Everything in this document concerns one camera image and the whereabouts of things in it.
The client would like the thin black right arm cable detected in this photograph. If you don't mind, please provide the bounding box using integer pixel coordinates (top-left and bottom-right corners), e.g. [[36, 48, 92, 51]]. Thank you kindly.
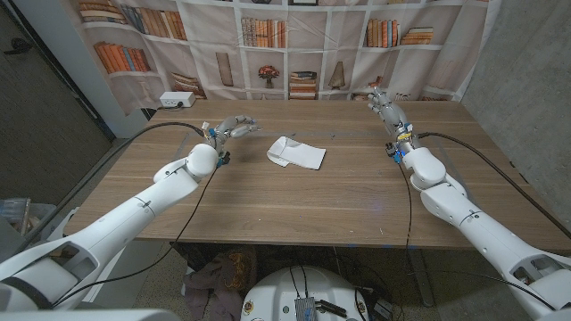
[[396, 160, 557, 312]]

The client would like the black bar on torso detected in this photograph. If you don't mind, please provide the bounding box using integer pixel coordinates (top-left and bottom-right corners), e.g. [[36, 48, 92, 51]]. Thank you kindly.
[[315, 299, 348, 318]]

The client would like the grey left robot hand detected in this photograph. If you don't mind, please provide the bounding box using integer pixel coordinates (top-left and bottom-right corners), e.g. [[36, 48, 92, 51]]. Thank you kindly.
[[207, 114, 262, 152]]

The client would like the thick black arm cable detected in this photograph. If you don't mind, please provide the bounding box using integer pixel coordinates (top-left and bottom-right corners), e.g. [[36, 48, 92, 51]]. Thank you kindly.
[[418, 131, 571, 240], [17, 120, 207, 255]]

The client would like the black door handle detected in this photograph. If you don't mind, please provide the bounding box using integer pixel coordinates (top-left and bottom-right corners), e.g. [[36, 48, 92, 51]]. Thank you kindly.
[[4, 37, 32, 55]]

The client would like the person's grey trouser leg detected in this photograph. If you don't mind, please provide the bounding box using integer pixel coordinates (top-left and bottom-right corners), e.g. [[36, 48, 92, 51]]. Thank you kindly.
[[0, 217, 29, 265]]

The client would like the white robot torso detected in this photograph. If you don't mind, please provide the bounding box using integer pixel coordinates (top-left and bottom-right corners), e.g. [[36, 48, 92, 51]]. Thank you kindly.
[[240, 266, 370, 321]]

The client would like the clear plastic bin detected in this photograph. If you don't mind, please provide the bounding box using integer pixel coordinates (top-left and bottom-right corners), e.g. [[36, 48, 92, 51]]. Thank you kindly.
[[0, 198, 57, 237]]

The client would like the dark door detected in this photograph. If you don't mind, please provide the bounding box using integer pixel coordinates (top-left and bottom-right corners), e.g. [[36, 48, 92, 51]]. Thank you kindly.
[[0, 0, 113, 206]]

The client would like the grey table leg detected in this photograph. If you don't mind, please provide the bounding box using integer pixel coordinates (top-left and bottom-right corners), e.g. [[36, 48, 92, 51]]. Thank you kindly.
[[408, 248, 436, 309]]

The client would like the white shipping package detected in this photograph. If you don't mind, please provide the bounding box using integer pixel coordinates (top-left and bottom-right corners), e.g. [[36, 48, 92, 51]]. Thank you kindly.
[[266, 136, 327, 171]]

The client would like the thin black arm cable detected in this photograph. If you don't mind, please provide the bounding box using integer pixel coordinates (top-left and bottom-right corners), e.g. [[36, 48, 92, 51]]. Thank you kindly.
[[396, 160, 557, 312], [51, 162, 222, 309]]

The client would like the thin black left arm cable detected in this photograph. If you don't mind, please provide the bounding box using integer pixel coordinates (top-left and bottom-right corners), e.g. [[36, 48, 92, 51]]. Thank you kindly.
[[51, 162, 222, 309]]

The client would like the printed bookshelf backdrop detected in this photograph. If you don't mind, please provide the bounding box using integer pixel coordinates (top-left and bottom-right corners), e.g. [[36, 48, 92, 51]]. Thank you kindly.
[[62, 0, 503, 116]]

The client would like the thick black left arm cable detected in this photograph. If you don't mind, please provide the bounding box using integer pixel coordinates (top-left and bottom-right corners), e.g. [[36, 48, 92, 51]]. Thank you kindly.
[[17, 120, 207, 255]]

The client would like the small silver box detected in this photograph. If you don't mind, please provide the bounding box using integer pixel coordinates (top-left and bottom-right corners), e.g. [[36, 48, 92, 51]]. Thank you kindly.
[[294, 297, 318, 321]]

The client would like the white power strip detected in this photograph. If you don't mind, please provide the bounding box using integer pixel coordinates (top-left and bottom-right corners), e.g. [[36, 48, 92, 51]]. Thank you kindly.
[[159, 91, 196, 109]]

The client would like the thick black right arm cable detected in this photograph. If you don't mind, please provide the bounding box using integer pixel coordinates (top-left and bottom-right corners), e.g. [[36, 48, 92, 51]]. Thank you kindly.
[[418, 131, 571, 240]]

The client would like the crumpled dark cloth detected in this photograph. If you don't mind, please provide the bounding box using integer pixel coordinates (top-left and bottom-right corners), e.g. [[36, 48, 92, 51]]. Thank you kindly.
[[182, 247, 258, 321]]

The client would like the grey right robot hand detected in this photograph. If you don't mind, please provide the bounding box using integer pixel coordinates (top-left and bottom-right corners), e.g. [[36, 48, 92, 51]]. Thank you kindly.
[[368, 86, 420, 151]]

